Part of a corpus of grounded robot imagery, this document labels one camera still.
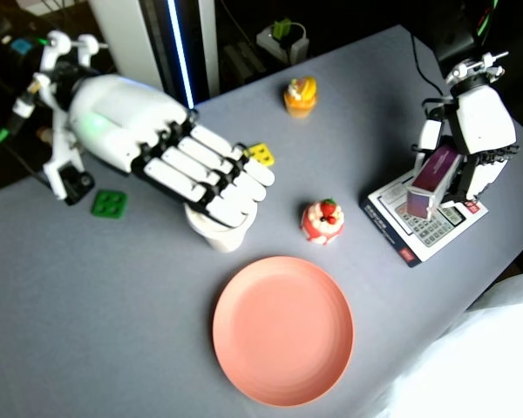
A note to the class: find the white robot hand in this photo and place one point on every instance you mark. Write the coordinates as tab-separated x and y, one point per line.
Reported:
113	113
484	122

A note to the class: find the maroon and white box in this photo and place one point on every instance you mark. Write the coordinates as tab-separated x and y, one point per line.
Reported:
433	174

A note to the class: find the white paper cup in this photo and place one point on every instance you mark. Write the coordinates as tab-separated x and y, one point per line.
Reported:
222	237

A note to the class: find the white calculator box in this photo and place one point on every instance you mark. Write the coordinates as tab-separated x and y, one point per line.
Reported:
392	213

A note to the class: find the pink round plate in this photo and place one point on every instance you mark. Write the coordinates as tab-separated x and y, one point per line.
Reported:
283	331

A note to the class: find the white pillar with blue light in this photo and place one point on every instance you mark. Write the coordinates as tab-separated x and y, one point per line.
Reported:
131	35

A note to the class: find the green building block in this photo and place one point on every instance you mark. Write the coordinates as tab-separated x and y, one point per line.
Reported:
109	204

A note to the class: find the yellow building block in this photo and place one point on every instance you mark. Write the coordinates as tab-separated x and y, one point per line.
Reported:
261	154

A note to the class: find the white power strip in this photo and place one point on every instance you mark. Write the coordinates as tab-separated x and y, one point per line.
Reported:
283	41

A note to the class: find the orange cupcake toy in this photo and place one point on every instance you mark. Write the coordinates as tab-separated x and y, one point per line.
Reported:
300	98

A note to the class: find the strawberry cake toy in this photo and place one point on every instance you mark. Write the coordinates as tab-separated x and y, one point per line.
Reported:
322	222

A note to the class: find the grey table cloth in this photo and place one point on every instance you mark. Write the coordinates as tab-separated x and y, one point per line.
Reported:
113	305

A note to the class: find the bright white sheet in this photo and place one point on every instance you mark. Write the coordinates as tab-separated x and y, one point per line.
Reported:
484	361

